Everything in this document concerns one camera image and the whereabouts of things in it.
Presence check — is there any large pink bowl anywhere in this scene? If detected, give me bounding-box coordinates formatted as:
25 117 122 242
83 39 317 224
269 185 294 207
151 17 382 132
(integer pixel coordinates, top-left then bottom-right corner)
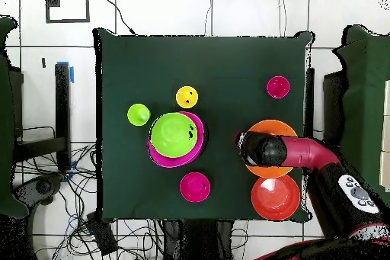
146 111 206 169

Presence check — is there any lime green bowl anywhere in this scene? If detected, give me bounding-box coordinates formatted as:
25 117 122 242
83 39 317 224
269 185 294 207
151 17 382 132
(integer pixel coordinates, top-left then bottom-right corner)
149 112 199 159

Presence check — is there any large orange bowl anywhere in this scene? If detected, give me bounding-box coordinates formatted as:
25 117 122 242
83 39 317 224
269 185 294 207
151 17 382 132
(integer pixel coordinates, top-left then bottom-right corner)
244 119 299 179

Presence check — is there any yellow cup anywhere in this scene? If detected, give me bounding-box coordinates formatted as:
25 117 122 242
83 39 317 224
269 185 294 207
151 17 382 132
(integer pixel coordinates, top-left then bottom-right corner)
175 85 200 109

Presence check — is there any small red-pink bowl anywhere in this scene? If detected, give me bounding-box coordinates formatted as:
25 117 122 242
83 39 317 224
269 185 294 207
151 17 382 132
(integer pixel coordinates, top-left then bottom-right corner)
179 172 212 204

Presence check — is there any lime green cup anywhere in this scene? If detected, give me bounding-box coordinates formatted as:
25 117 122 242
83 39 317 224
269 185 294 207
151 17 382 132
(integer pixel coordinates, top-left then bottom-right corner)
126 103 152 127

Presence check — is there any dark green tablecloth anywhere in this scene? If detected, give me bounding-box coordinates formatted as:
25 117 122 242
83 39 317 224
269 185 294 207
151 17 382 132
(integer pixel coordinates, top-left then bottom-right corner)
92 27 315 223

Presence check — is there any red-pink cup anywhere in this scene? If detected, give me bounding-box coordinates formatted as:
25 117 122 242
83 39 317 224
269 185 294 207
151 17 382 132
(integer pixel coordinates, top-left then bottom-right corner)
266 75 291 100

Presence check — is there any red-orange bowl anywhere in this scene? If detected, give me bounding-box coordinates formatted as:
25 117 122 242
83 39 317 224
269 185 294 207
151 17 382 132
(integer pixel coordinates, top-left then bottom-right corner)
251 174 302 221

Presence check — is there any blue tape strip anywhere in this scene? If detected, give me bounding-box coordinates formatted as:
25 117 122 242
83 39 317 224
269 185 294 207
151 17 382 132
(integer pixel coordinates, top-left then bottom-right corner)
56 60 75 84

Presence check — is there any black floor box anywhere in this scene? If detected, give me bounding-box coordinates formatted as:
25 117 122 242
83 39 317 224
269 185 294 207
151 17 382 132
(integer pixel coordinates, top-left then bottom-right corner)
85 210 119 256

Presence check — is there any black chair base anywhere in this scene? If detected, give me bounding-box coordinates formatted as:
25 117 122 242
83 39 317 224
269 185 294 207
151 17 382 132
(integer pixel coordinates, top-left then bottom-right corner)
13 172 65 212

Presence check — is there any green cloth side table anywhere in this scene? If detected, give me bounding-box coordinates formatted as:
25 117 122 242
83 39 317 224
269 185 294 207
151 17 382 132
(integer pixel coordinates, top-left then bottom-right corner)
333 24 390 206
0 15 29 220

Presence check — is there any black cable with plug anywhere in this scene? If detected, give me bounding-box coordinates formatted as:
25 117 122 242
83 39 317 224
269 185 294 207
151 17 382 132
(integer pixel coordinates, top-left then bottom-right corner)
101 0 136 36

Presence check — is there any black metal frame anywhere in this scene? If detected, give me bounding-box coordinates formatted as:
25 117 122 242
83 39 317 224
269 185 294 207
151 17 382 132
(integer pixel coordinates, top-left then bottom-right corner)
11 61 72 172
305 67 347 148

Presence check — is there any thin grey cable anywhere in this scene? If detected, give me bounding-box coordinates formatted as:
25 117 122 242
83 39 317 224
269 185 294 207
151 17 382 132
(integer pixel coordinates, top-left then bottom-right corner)
277 0 287 37

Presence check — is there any tangle of cables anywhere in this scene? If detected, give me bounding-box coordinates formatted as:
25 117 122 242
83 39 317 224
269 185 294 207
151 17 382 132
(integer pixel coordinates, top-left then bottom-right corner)
13 125 165 260

